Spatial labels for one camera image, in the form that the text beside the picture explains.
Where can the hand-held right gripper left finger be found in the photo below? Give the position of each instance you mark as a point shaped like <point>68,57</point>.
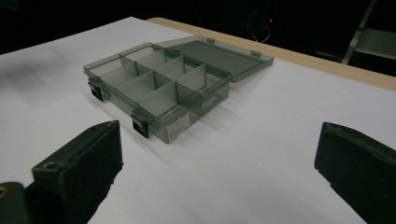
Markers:
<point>79,168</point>

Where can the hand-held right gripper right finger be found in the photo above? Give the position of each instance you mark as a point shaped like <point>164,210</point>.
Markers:
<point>361,168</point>

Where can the clear grey plastic organizer box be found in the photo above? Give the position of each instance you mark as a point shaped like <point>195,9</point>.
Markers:
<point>162,84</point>

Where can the metal stand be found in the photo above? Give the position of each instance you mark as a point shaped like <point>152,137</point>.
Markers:
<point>367,37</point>

